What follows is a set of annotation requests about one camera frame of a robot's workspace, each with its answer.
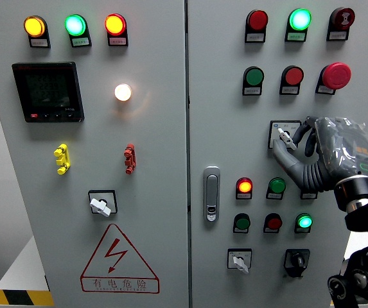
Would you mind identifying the large green push button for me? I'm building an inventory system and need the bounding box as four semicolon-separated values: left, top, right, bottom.
243;66;265;87

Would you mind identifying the small green unlit lamp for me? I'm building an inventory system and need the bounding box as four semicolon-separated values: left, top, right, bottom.
268;177;286;194

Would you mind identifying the small red push button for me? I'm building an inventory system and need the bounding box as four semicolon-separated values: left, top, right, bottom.
264;213;283;230

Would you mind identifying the grey cabinet door with lock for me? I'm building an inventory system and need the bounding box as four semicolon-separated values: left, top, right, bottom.
186;0;368;308

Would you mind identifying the small red lit lamp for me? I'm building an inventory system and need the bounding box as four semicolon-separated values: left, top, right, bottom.
236;176;254;194

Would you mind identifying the black-handle turn switch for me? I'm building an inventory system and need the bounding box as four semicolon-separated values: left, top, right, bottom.
283;248;311;278

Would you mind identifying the black yellow striped tape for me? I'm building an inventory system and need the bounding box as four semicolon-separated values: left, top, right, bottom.
0;289;55;307

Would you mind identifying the small red handle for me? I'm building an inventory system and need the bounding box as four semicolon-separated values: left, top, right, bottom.
123;143;137;175

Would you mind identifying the small green push button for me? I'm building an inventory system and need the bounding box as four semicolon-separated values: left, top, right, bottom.
233;213;251;230

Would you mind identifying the dark red buzzer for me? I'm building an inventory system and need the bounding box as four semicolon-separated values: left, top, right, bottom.
329;7;356;31

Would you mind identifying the large red push button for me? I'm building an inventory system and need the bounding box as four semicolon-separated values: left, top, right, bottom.
281;65;304;87

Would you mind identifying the grey cabinet door with display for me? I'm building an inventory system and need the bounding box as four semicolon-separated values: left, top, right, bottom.
0;0;189;308

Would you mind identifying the white round lamp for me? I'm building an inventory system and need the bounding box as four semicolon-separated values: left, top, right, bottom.
114;83;133;102

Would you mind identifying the large red-orange lit lamp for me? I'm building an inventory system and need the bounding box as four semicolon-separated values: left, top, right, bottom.
104;13;127;37

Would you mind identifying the small yellow handle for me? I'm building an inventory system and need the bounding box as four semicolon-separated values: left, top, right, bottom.
53;143;71;175

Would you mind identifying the large green lit lamp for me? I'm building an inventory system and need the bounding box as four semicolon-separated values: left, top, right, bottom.
288;8;312;31
64;13;87;37

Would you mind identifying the large red unlit lamp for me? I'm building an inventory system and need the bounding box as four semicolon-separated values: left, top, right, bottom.
246;9;269;31

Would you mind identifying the large red stop button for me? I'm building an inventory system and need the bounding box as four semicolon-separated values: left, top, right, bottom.
319;62;353;90

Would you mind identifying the small green lit lamp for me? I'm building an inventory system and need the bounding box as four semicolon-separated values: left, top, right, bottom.
295;213;313;230

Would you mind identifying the red warning triangle sticker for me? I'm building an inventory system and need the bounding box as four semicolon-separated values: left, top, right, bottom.
80;223;161;295

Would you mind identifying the small white-handle turn switch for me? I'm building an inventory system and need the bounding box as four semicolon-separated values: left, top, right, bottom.
227;248;253;275

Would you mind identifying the white-handle turn switch plain plate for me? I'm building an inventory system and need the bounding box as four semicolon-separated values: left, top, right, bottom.
87;189;118;218

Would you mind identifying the large grey white-handle turn switch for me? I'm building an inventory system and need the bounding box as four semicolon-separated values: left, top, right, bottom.
267;119;302;151

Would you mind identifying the black display meter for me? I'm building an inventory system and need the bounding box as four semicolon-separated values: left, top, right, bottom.
12;61;85;123

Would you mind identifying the yellow round lamp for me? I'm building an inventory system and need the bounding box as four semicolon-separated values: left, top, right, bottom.
23;15;47;38

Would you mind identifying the silver door lock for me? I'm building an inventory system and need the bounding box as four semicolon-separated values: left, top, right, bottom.
202;166;221;223

